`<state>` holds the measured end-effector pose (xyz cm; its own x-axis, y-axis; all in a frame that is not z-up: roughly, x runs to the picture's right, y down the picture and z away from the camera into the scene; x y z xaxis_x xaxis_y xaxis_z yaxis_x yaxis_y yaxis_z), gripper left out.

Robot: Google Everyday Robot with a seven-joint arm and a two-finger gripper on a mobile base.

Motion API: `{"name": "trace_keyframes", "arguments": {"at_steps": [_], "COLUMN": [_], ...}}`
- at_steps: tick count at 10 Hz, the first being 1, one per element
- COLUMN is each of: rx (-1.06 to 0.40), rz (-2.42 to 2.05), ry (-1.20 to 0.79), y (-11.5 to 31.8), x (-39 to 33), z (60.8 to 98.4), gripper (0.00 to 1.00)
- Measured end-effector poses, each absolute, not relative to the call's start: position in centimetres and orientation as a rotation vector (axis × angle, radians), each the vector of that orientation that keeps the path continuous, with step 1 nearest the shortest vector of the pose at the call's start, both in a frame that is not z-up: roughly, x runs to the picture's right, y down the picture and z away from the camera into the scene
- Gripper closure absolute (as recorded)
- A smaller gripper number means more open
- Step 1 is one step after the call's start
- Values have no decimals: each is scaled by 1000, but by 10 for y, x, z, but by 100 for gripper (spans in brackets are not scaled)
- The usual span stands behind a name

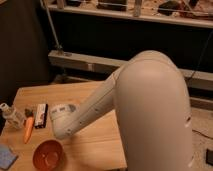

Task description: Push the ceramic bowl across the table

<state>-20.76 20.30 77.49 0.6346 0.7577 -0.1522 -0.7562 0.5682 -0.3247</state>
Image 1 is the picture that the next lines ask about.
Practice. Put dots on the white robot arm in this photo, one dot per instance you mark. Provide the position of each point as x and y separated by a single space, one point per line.
150 98

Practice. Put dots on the orange carrot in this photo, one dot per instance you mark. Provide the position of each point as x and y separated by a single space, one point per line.
29 124

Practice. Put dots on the black and white box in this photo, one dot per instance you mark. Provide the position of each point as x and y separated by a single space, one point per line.
41 116

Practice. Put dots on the blue sponge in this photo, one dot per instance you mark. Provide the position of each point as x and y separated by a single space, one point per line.
7 157

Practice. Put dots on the red-brown ceramic bowl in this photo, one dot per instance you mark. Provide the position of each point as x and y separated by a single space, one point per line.
47 155

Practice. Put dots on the grey metal pole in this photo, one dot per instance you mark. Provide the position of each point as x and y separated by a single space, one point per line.
59 48

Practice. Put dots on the white wall shelf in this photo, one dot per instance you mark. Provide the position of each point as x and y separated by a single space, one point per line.
195 13

